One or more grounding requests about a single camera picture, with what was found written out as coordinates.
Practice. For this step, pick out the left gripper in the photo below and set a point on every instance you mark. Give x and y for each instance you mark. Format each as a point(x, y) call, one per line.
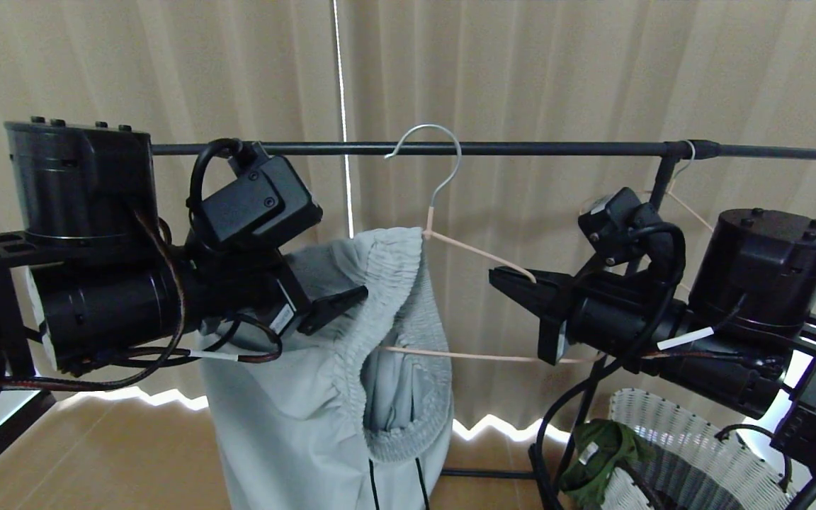
point(117, 315)

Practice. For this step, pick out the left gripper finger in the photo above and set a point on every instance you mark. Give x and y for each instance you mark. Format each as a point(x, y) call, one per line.
point(330, 310)

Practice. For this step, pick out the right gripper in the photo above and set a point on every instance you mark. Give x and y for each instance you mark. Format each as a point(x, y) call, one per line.
point(613, 319)

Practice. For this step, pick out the pale grey shorts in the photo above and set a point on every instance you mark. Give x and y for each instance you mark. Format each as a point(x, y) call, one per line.
point(287, 425)

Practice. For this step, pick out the pink clothes hanger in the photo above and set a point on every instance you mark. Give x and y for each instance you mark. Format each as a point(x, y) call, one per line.
point(691, 212)
point(431, 219)

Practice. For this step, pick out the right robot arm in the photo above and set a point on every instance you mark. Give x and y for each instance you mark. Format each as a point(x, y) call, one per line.
point(762, 269)

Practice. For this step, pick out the white laundry basket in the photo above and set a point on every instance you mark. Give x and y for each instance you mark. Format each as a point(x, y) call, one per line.
point(677, 453)

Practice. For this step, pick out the black clothes rack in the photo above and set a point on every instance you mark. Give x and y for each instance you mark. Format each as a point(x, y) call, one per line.
point(557, 149)

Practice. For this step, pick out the green garment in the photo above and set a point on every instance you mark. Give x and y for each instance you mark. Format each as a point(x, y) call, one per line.
point(603, 453)

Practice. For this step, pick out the beige curtain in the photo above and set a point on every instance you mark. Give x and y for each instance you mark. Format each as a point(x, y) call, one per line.
point(557, 71)

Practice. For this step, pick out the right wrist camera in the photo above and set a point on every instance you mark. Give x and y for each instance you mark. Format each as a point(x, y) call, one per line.
point(620, 219)

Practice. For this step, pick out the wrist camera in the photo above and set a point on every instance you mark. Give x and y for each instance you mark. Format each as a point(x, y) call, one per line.
point(259, 202)
point(620, 219)

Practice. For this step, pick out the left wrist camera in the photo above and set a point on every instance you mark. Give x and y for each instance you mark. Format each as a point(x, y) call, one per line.
point(259, 202)

